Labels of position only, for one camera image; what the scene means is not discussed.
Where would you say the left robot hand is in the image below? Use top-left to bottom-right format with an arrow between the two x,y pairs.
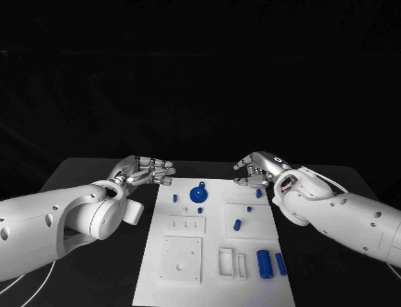
105,155 -> 177,187

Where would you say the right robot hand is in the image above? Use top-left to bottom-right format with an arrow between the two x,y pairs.
232,150 -> 293,189

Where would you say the white task board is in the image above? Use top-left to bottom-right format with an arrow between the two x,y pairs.
131,177 -> 296,307

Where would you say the blue gear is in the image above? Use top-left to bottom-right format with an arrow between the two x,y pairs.
189,181 -> 210,205

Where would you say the thin blue long cylinder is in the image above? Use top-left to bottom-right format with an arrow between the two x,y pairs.
274,253 -> 287,276

